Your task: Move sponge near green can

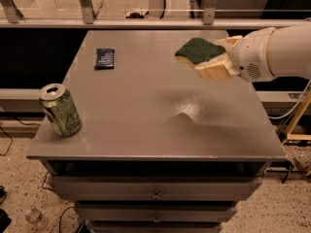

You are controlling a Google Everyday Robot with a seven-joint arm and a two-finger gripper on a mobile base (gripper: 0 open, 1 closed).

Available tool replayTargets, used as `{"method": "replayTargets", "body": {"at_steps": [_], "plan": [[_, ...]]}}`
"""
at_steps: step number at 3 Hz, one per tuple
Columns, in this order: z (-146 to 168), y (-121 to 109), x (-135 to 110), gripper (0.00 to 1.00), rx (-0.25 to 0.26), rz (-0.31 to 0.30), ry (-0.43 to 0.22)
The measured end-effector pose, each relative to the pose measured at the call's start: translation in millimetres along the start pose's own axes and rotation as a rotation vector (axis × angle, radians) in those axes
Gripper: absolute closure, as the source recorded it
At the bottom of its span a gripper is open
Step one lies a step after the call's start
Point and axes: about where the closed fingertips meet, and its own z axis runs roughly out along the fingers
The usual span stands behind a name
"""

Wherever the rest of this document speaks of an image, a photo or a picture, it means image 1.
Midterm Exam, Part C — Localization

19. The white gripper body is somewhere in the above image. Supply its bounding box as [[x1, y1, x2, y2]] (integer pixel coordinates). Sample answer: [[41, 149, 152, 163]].
[[230, 27, 275, 83]]

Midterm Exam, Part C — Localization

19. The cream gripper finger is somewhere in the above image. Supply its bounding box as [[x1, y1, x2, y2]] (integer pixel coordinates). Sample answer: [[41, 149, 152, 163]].
[[217, 35, 242, 50], [194, 58, 240, 82]]

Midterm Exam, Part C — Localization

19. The green and yellow sponge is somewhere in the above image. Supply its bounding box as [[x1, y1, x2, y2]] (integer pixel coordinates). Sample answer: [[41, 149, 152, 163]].
[[174, 38, 225, 68]]

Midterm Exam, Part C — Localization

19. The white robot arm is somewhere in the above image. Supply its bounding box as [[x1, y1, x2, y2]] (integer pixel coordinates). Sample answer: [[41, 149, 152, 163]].
[[194, 23, 311, 83]]

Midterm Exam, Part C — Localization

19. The green soda can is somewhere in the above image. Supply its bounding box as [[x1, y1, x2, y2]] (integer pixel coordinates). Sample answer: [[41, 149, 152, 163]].
[[39, 83, 82, 137]]

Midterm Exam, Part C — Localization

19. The grey drawer cabinet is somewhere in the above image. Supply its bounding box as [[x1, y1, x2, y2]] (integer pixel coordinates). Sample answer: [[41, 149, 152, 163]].
[[26, 29, 289, 233]]

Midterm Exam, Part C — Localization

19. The dark blue snack packet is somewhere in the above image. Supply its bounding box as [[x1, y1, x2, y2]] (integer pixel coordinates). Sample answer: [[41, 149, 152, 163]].
[[94, 49, 115, 70]]

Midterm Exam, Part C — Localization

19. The top grey drawer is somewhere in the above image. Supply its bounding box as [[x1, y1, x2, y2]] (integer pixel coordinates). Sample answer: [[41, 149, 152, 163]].
[[52, 177, 261, 201]]

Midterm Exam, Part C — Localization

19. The grey drawer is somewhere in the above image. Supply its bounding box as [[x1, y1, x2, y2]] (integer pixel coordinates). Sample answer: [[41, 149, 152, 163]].
[[52, 177, 261, 201], [76, 202, 237, 223], [91, 222, 222, 233]]

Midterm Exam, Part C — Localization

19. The middle grey drawer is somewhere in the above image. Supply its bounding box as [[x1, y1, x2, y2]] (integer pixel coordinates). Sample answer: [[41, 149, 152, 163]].
[[76, 202, 237, 223]]

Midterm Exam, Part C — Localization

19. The bottom grey drawer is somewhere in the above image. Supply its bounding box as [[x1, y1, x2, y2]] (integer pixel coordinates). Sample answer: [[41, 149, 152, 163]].
[[91, 222, 222, 233]]

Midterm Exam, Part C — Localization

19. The clear plastic bottle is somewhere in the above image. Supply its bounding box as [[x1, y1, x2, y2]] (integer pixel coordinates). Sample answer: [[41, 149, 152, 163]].
[[25, 208, 49, 229]]

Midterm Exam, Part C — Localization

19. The white cable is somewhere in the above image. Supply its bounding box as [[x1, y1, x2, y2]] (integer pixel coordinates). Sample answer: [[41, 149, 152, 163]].
[[267, 80, 311, 120]]

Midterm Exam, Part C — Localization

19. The wooden frame stand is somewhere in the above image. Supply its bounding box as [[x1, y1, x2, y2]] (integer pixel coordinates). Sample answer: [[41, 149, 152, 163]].
[[282, 91, 311, 144]]

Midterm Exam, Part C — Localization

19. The grey metal rail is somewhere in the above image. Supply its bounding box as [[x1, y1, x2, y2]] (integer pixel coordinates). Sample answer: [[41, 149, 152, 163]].
[[0, 18, 311, 30]]

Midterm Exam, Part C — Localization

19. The black floor cable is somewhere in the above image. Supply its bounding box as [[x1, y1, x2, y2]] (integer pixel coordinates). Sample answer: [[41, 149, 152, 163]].
[[0, 114, 42, 157]]

